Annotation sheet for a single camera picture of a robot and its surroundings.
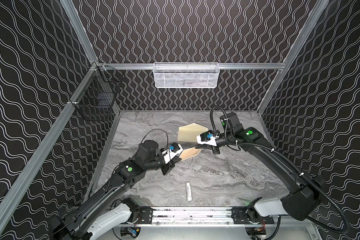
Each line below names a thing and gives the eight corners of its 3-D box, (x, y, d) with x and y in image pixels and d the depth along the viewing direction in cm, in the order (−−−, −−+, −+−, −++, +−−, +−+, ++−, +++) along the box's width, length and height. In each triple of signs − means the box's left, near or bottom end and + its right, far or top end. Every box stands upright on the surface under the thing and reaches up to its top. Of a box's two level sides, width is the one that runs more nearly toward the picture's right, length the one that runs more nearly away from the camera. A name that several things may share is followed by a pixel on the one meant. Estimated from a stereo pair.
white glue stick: (187, 201, 81) (187, 200, 79) (185, 184, 87) (186, 182, 85) (191, 201, 81) (192, 199, 79) (190, 183, 87) (190, 182, 85)
